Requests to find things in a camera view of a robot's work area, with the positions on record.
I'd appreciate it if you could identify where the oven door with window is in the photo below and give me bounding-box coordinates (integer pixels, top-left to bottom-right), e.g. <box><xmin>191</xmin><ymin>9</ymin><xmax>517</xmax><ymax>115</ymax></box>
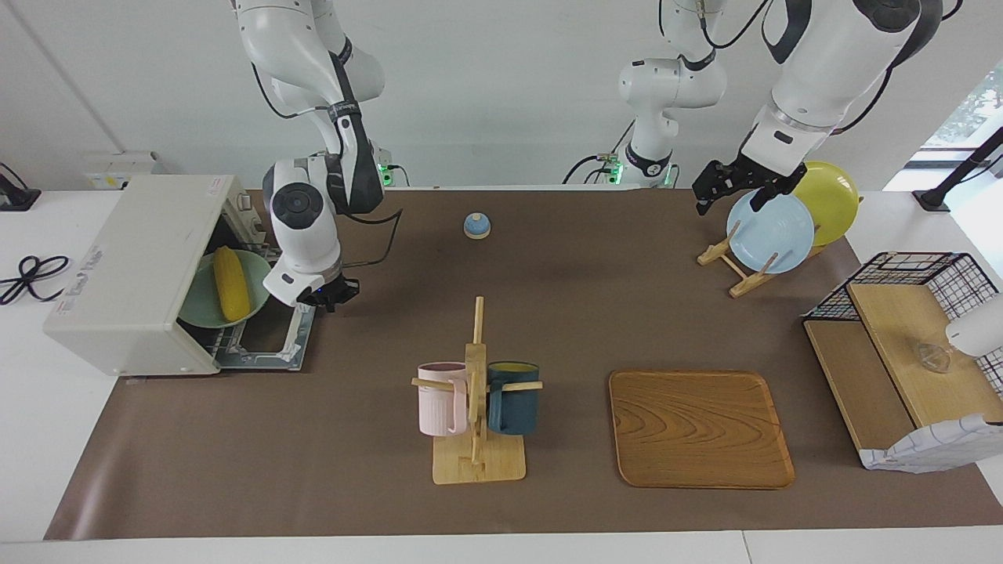
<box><xmin>215</xmin><ymin>247</ymin><xmax>318</xmax><ymax>371</ymax></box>

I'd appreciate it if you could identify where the yellow corn cob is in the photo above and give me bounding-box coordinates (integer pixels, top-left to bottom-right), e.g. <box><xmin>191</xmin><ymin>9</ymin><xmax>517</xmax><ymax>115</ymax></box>
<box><xmin>213</xmin><ymin>246</ymin><xmax>252</xmax><ymax>323</ymax></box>

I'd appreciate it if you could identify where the pale green plate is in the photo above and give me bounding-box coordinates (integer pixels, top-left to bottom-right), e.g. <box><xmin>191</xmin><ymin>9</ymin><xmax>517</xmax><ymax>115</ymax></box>
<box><xmin>177</xmin><ymin>249</ymin><xmax>273</xmax><ymax>328</ymax></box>

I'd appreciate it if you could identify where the cream toaster oven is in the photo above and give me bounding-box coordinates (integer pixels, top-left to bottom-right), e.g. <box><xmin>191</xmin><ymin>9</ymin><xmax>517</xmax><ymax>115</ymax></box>
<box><xmin>43</xmin><ymin>174</ymin><xmax>271</xmax><ymax>377</ymax></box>

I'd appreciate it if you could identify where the light blue plate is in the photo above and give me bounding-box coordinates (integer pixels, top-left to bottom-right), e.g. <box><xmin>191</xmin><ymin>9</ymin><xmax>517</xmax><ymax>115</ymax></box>
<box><xmin>726</xmin><ymin>189</ymin><xmax>816</xmax><ymax>274</ymax></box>

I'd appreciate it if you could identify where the yellow plate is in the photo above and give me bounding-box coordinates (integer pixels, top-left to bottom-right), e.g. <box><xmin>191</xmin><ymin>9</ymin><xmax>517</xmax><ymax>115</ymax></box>
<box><xmin>788</xmin><ymin>161</ymin><xmax>860</xmax><ymax>247</ymax></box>

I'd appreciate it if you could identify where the wooden plate rack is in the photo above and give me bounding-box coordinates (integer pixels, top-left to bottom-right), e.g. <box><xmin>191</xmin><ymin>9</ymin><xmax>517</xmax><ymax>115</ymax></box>
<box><xmin>697</xmin><ymin>196</ymin><xmax>863</xmax><ymax>298</ymax></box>

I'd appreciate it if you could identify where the brown table mat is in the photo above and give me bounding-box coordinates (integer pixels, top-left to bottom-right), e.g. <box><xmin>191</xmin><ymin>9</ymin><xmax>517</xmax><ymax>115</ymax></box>
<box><xmin>43</xmin><ymin>188</ymin><xmax>1003</xmax><ymax>541</ymax></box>

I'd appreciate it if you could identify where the pink mug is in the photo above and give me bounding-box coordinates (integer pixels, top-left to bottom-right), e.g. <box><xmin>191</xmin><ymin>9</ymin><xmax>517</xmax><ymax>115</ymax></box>
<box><xmin>417</xmin><ymin>362</ymin><xmax>469</xmax><ymax>437</ymax></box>

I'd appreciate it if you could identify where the black stand with pole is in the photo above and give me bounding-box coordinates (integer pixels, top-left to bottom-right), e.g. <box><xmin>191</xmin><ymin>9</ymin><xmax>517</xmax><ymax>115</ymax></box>
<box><xmin>913</xmin><ymin>125</ymin><xmax>1003</xmax><ymax>212</ymax></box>

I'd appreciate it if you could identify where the wooden two-tier shelf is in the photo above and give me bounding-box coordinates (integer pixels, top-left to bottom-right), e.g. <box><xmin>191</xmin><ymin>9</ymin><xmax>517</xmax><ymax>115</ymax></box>
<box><xmin>804</xmin><ymin>282</ymin><xmax>1003</xmax><ymax>463</ymax></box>

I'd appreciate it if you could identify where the dark blue mug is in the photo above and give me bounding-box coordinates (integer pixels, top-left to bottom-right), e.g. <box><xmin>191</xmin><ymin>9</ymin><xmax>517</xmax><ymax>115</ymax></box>
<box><xmin>486</xmin><ymin>361</ymin><xmax>541</xmax><ymax>436</ymax></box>

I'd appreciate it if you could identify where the wooden mug rack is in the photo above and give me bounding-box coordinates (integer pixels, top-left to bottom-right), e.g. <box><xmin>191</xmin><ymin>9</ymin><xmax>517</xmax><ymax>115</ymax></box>
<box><xmin>411</xmin><ymin>296</ymin><xmax>544</xmax><ymax>485</ymax></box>

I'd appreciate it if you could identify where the clear glass cup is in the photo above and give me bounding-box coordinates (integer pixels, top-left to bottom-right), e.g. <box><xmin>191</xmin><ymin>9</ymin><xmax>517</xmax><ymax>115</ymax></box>
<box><xmin>915</xmin><ymin>341</ymin><xmax>953</xmax><ymax>374</ymax></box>

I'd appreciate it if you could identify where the brown wooden tray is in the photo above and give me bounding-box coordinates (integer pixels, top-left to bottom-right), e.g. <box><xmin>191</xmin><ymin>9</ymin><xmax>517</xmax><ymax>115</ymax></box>
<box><xmin>609</xmin><ymin>369</ymin><xmax>795</xmax><ymax>490</ymax></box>

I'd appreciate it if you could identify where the window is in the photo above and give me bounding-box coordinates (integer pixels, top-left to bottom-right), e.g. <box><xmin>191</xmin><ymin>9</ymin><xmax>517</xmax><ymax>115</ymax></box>
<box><xmin>925</xmin><ymin>59</ymin><xmax>1003</xmax><ymax>150</ymax></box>

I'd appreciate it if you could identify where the white power strip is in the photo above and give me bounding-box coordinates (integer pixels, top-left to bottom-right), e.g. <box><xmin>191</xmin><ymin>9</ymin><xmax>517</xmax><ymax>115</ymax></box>
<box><xmin>85</xmin><ymin>151</ymin><xmax>161</xmax><ymax>191</ymax></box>

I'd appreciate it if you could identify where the white rounded device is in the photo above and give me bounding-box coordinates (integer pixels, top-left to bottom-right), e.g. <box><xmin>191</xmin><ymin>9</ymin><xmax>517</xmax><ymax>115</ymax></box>
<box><xmin>945</xmin><ymin>294</ymin><xmax>1003</xmax><ymax>359</ymax></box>

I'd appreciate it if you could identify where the white checkered cloth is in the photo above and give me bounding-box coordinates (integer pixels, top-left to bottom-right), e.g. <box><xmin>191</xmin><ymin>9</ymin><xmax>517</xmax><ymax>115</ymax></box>
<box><xmin>859</xmin><ymin>413</ymin><xmax>1003</xmax><ymax>473</ymax></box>

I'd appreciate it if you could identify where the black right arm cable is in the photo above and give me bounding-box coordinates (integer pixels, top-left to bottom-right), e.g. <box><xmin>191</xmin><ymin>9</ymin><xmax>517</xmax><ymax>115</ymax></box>
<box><xmin>251</xmin><ymin>63</ymin><xmax>404</xmax><ymax>271</ymax></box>

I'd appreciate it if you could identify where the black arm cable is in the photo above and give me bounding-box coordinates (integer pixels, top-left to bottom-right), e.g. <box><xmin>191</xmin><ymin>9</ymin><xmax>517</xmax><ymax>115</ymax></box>
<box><xmin>662</xmin><ymin>0</ymin><xmax>898</xmax><ymax>134</ymax></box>
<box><xmin>251</xmin><ymin>63</ymin><xmax>404</xmax><ymax>271</ymax></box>

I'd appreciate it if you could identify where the black left base cable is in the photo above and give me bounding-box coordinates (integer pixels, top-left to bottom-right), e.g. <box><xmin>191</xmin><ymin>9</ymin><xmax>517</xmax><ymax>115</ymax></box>
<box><xmin>563</xmin><ymin>117</ymin><xmax>637</xmax><ymax>186</ymax></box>

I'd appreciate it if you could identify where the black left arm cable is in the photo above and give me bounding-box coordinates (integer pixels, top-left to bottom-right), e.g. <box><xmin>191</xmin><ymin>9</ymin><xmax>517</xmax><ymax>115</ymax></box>
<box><xmin>662</xmin><ymin>0</ymin><xmax>898</xmax><ymax>134</ymax></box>

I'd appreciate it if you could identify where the black wire basket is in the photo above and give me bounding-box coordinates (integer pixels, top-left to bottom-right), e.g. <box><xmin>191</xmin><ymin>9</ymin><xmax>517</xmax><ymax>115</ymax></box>
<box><xmin>803</xmin><ymin>251</ymin><xmax>1003</xmax><ymax>392</ymax></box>

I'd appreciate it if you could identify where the coiled black cable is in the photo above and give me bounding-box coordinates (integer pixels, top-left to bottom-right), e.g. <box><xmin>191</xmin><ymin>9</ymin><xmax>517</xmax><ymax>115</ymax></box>
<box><xmin>0</xmin><ymin>255</ymin><xmax>71</xmax><ymax>306</ymax></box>

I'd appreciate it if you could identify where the black clamp mount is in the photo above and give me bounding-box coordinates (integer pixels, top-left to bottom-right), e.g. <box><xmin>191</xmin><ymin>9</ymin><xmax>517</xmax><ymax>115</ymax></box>
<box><xmin>0</xmin><ymin>162</ymin><xmax>42</xmax><ymax>212</ymax></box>

